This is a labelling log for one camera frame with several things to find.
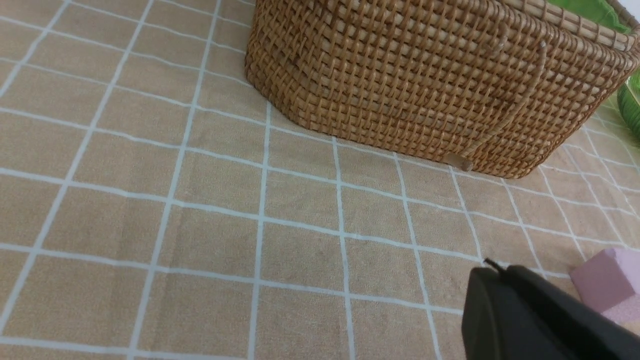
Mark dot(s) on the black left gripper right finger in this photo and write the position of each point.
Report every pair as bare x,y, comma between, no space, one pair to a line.
583,332

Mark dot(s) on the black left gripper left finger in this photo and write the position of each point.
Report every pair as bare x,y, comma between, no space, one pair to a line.
498,323

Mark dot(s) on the pink foam cube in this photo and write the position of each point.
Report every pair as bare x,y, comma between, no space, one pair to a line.
609,283

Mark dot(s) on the woven wicker basket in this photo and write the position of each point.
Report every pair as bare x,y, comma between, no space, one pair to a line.
490,86

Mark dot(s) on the green glass plate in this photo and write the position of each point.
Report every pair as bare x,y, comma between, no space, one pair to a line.
628,102

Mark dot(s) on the checkered beige tablecloth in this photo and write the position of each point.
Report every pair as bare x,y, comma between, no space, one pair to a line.
155,206

